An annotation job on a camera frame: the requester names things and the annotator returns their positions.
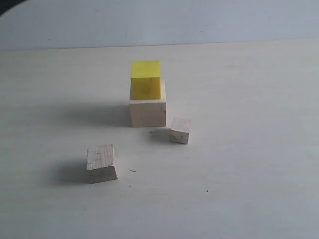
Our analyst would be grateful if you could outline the medium wooden cube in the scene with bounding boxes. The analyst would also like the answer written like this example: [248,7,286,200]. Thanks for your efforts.
[86,144,118,184]

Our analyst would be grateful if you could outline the large pale wooden cube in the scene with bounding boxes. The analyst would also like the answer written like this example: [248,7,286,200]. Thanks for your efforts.
[129,80,166,127]

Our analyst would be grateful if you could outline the yellow cube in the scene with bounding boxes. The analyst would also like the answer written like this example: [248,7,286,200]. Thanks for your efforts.
[131,61,161,100]

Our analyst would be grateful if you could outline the small wooden cube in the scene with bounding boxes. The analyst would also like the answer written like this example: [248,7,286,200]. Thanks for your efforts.
[169,118,190,144]

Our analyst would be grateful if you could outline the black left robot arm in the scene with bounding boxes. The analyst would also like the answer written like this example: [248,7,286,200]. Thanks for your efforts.
[0,0,24,15]

